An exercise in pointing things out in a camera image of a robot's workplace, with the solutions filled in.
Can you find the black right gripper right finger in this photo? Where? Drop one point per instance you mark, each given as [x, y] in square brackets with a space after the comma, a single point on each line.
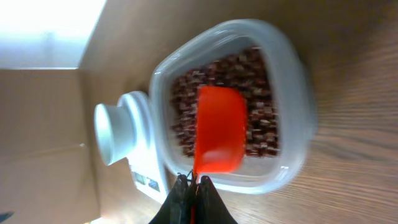
[209, 207]

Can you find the orange measuring scoop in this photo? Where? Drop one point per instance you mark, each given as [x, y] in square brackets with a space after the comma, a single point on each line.
[220, 130]

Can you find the clear plastic container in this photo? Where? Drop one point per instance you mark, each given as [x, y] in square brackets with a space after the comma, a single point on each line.
[290, 89]

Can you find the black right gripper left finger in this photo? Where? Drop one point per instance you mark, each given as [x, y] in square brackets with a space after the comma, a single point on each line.
[177, 208]

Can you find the white round bowl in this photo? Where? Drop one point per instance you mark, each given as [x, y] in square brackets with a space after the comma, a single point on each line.
[114, 131]

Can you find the red adzuki beans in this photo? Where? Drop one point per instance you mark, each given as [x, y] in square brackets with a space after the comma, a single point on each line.
[237, 85]

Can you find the white digital kitchen scale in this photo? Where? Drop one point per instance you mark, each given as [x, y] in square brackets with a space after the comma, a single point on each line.
[145, 163]

